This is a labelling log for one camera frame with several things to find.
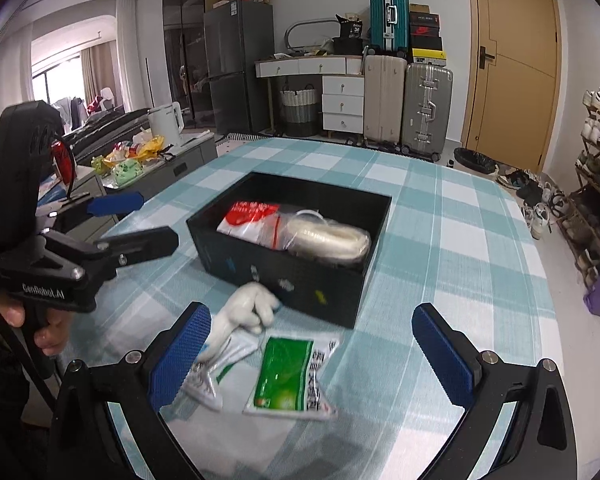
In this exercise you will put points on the white green small sachet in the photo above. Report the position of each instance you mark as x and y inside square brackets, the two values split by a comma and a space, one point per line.
[202, 383]

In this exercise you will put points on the woven laundry basket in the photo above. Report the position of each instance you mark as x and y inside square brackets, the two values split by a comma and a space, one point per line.
[299, 110]

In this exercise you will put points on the grey refrigerator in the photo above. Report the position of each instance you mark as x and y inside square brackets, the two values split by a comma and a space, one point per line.
[237, 35]

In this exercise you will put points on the beige suitcase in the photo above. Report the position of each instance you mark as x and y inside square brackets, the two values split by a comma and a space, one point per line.
[384, 82]

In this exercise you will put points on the grey side cabinet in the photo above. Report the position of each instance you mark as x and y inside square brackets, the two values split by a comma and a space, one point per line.
[198, 149]

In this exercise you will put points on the red balloon glue packet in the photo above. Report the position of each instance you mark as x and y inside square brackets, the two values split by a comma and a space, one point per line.
[257, 223]

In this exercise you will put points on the silver suitcase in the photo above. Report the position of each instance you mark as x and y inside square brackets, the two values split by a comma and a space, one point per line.
[426, 110]

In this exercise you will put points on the black trash bin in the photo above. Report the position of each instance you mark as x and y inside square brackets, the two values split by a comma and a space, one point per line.
[476, 161]

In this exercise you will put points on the teal checkered tablecloth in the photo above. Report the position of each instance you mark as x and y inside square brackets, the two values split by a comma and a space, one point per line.
[451, 239]

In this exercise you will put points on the white plush toy blue bow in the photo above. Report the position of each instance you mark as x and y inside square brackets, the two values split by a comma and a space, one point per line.
[251, 307]

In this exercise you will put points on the wooden shoe rack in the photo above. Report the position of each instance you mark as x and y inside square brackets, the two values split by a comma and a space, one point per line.
[581, 226]

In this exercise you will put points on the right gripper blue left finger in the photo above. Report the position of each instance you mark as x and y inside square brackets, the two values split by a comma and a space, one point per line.
[86, 442]

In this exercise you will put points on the black paper bag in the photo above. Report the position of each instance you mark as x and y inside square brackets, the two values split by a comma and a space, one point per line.
[349, 41]

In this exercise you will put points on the green snack bag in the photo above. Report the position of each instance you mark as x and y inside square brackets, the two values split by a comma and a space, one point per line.
[126, 171]

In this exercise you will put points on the wooden door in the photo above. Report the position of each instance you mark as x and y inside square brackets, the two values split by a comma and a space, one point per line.
[514, 80]

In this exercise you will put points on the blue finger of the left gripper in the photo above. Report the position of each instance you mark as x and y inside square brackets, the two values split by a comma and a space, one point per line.
[140, 246]
[119, 204]

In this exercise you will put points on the teal suitcase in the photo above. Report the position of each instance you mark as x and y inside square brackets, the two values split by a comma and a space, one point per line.
[390, 27]

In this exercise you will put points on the white drawer desk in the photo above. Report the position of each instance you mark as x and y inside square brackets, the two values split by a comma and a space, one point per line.
[338, 80]

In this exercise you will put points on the white electric kettle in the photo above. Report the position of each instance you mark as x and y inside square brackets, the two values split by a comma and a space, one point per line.
[167, 121]

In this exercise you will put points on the yellow snack bag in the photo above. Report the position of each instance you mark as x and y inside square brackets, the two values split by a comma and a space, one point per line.
[147, 151]

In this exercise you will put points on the stack of shoe boxes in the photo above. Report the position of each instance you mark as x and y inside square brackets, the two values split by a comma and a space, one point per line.
[427, 44]

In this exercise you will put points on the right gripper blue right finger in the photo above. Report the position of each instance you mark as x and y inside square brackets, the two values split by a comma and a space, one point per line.
[539, 441]

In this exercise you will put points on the black cardboard box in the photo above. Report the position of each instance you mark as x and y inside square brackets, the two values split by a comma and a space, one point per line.
[327, 242]

